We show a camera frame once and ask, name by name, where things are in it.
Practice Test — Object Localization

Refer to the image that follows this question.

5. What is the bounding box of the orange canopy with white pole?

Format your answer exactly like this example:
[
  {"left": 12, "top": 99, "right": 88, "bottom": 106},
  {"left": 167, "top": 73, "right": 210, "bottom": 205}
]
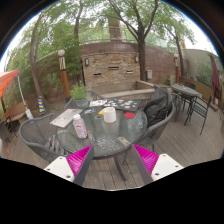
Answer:
[{"left": 0, "top": 69, "right": 34, "bottom": 120}]

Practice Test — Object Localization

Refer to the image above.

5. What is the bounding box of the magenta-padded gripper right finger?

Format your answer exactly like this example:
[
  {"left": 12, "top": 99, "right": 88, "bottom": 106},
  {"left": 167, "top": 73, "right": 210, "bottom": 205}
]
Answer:
[{"left": 130, "top": 143, "right": 184, "bottom": 186}]

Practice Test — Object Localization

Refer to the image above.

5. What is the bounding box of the round dark patio table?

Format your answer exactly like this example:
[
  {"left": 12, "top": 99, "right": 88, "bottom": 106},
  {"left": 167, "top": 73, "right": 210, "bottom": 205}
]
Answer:
[{"left": 170, "top": 83, "right": 200, "bottom": 126}]

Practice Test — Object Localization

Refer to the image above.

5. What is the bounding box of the blue yellow striped cone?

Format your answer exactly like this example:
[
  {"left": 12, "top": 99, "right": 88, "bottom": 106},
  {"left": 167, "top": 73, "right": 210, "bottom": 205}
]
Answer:
[{"left": 37, "top": 95, "right": 47, "bottom": 114}]

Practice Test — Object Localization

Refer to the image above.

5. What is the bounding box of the large forked tree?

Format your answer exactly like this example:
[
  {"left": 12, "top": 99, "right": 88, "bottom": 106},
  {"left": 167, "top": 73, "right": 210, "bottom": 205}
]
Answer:
[{"left": 99, "top": 0, "right": 174, "bottom": 82}]

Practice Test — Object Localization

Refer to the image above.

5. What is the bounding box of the wooden bench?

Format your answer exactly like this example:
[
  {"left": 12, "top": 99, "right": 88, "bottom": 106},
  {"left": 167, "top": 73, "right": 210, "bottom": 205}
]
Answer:
[{"left": 3, "top": 101, "right": 28, "bottom": 123}]

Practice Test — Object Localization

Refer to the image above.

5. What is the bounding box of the black metal patio chair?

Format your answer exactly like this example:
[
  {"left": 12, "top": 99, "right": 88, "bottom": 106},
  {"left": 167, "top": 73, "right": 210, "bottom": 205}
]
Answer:
[{"left": 189, "top": 95, "right": 213, "bottom": 136}]

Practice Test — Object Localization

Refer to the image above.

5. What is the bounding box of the pink drink bottle white cap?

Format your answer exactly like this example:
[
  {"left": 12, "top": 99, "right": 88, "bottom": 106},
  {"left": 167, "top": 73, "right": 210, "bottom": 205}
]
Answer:
[{"left": 72, "top": 113, "right": 89, "bottom": 140}]

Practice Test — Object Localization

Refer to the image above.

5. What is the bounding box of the leaning tree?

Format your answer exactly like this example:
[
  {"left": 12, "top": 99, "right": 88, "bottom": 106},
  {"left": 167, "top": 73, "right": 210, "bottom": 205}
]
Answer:
[{"left": 19, "top": 9, "right": 61, "bottom": 111}]

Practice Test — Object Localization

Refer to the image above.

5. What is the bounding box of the wooden lamp post with globe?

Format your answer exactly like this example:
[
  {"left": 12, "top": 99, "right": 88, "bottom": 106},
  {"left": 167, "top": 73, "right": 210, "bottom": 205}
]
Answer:
[
  {"left": 173, "top": 53, "right": 181, "bottom": 84},
  {"left": 57, "top": 49, "right": 72, "bottom": 103}
]

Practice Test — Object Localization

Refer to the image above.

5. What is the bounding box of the silver laptop with stickers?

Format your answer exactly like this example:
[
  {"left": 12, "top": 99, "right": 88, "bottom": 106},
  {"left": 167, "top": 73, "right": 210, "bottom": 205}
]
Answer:
[{"left": 49, "top": 108, "right": 84, "bottom": 129}]

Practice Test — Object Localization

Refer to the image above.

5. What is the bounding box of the closed maroon patio umbrella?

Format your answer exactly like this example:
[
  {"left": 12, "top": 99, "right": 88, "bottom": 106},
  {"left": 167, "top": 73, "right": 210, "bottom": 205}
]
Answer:
[{"left": 209, "top": 54, "right": 221, "bottom": 99}]

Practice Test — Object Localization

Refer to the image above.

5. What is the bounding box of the potted green plant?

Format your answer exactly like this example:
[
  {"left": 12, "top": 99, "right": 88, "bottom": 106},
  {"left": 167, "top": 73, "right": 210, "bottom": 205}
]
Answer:
[{"left": 69, "top": 80, "right": 90, "bottom": 108}]

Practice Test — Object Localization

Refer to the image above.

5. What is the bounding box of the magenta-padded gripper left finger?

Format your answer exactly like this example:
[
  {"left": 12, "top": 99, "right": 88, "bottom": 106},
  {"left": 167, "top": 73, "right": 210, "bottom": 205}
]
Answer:
[{"left": 43, "top": 144, "right": 95, "bottom": 187}]

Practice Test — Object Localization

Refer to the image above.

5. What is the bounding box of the flat round red coaster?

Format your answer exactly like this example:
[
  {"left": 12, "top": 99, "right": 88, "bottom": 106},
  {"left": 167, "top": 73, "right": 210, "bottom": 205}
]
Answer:
[{"left": 123, "top": 112, "right": 137, "bottom": 120}]

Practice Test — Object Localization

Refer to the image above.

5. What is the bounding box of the black jacket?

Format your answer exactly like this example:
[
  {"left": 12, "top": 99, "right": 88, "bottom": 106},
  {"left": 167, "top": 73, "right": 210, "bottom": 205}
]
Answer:
[{"left": 143, "top": 87, "right": 174, "bottom": 128}]

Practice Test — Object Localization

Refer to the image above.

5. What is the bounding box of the white ceramic mug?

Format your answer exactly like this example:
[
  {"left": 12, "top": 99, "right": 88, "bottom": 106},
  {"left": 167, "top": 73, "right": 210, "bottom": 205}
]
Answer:
[{"left": 102, "top": 106, "right": 117, "bottom": 124}]

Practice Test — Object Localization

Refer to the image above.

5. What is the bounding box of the black laptop with stickers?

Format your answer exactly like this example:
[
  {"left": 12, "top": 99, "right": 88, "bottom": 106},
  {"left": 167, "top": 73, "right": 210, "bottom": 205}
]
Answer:
[{"left": 105, "top": 98, "right": 143, "bottom": 113}]

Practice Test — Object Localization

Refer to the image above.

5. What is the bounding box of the white sticker sheet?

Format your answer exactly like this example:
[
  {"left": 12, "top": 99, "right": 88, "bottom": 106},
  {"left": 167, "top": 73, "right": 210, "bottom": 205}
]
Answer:
[{"left": 88, "top": 99, "right": 108, "bottom": 108}]

